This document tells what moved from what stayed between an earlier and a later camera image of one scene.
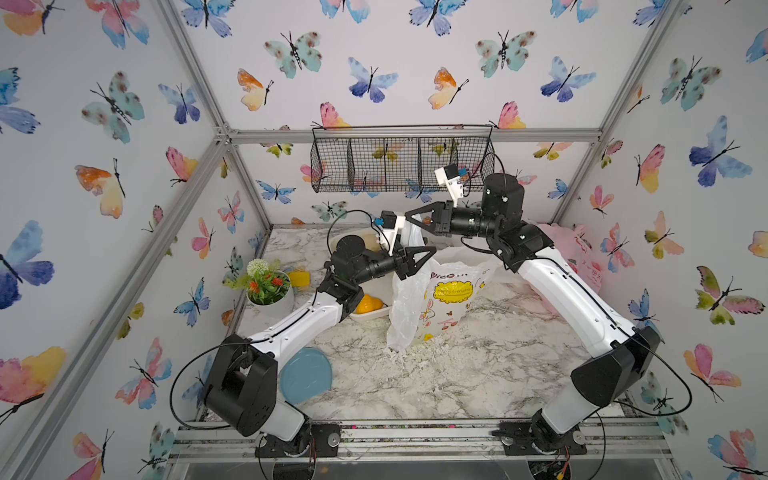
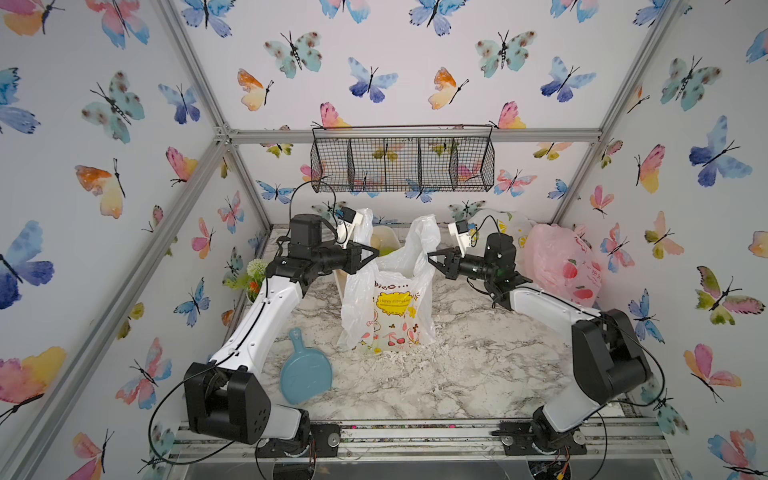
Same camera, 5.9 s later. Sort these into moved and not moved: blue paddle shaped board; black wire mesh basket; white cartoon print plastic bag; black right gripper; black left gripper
Moved: black left gripper; black right gripper; white cartoon print plastic bag
Not moved: blue paddle shaped board; black wire mesh basket
